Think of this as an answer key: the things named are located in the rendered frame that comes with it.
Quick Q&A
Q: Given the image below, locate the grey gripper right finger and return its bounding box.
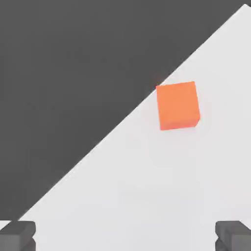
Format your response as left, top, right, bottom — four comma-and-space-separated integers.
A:
215, 220, 251, 251

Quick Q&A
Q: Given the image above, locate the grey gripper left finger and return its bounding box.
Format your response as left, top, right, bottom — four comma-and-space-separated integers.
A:
0, 220, 37, 251

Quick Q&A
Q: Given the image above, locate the large orange box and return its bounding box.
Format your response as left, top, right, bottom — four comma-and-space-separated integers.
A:
155, 80, 201, 131

